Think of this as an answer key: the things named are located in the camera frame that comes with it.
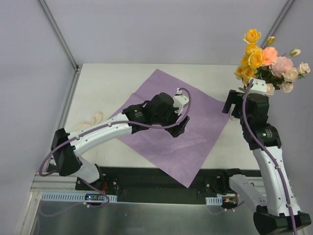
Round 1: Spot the aluminium front rail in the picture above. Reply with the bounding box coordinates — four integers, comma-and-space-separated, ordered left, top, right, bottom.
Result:
30, 173, 266, 196

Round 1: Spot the aluminium frame post left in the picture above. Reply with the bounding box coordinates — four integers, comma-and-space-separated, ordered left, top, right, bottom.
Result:
37, 0, 81, 72

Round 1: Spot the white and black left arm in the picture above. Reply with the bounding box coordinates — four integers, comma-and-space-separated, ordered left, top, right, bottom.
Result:
51, 90, 190, 190

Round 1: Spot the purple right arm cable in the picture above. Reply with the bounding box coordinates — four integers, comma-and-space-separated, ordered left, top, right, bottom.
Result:
210, 77, 299, 235

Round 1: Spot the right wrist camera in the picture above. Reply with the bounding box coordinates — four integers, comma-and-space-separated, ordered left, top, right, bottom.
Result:
246, 78, 267, 95

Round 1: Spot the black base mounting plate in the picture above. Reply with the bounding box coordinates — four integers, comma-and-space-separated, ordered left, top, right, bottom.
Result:
75, 166, 253, 206

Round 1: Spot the cream rose stem spray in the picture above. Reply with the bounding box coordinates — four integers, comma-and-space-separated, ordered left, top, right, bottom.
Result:
265, 62, 311, 94

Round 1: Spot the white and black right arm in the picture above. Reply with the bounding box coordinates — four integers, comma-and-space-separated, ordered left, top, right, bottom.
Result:
220, 90, 312, 235

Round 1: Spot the white slotted cable duct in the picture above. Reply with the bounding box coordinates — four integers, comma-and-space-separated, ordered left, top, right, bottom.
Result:
41, 192, 117, 203
205, 195, 238, 206

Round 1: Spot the white slotted cable duct left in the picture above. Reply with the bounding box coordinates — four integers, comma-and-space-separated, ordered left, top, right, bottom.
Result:
41, 192, 117, 203

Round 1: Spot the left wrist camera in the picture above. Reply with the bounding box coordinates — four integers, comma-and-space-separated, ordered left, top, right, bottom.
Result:
173, 89, 189, 116

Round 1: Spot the cream printed ribbon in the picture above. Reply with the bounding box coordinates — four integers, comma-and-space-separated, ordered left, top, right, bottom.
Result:
72, 111, 104, 131

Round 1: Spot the pink peony stem spray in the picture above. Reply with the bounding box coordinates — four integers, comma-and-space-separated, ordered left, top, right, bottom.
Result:
259, 35, 302, 84

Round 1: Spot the white slotted cable duct right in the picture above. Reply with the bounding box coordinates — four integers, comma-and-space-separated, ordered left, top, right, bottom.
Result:
205, 195, 238, 206

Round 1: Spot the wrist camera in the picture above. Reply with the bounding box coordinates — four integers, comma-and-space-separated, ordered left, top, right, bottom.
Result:
173, 89, 189, 116
246, 78, 267, 95

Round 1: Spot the yellow and pink flower bunch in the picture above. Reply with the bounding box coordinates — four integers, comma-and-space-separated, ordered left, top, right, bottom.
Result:
235, 28, 264, 87

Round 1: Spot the pink and purple wrapping paper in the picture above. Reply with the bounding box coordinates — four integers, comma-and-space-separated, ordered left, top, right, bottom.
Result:
116, 69, 229, 188

